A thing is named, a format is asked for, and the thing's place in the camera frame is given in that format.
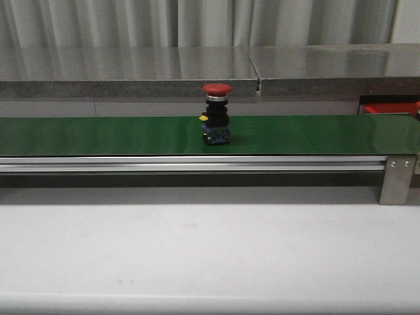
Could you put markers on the aluminium conveyor side rail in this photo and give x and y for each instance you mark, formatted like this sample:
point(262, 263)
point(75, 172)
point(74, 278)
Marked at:
point(200, 164)

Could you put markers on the red plastic bin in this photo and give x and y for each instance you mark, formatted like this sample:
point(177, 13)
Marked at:
point(388, 108)

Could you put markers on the grey pleated curtain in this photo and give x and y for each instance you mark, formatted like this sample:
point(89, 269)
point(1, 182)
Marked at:
point(27, 24)

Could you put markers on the grey stone shelf slab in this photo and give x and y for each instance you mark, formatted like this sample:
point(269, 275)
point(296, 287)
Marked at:
point(111, 72)
point(338, 70)

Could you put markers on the steel conveyor support bracket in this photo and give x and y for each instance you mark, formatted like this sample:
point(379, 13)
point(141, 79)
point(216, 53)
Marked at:
point(397, 179)

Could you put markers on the green conveyor belt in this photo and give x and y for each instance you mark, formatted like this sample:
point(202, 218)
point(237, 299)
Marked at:
point(380, 135)

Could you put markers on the red button with yellow clip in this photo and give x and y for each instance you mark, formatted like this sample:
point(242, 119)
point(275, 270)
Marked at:
point(216, 122)

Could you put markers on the left grey stone shelf slab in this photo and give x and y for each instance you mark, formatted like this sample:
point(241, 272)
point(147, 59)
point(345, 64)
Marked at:
point(111, 72)

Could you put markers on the right grey stone shelf slab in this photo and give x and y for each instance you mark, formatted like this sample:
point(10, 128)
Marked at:
point(338, 70)

